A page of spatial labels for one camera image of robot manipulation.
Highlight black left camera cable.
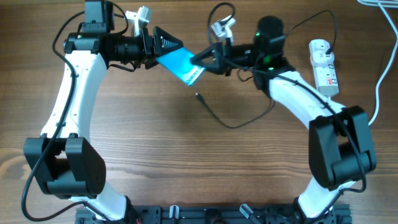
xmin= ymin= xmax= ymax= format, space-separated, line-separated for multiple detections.
xmin=21 ymin=2 xmax=130 ymax=222

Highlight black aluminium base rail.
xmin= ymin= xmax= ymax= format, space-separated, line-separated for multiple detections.
xmin=75 ymin=204 xmax=353 ymax=224

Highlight white power strip cord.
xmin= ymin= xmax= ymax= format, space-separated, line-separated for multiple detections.
xmin=368 ymin=2 xmax=398 ymax=127

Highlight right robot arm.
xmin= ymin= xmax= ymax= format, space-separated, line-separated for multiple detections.
xmin=191 ymin=16 xmax=376 ymax=223

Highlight teal screen Galaxy smartphone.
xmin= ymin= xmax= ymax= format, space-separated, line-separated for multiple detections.
xmin=156 ymin=47 xmax=205 ymax=86

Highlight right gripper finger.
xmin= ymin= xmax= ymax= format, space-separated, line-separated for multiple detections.
xmin=199 ymin=60 xmax=226 ymax=75
xmin=190 ymin=42 xmax=223 ymax=66

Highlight white power strip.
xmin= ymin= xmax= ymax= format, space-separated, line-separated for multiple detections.
xmin=308 ymin=39 xmax=339 ymax=98

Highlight white cables at corner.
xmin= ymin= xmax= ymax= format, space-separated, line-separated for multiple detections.
xmin=356 ymin=0 xmax=398 ymax=9

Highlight white USB charger plug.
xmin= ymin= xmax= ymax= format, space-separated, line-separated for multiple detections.
xmin=310 ymin=50 xmax=335 ymax=67

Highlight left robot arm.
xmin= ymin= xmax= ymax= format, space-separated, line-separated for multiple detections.
xmin=21 ymin=1 xmax=183 ymax=223

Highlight black right camera cable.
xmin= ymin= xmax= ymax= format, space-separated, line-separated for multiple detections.
xmin=206 ymin=2 xmax=368 ymax=215

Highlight black camera cable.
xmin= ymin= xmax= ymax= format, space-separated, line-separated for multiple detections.
xmin=206 ymin=2 xmax=368 ymax=215
xmin=21 ymin=2 xmax=130 ymax=222

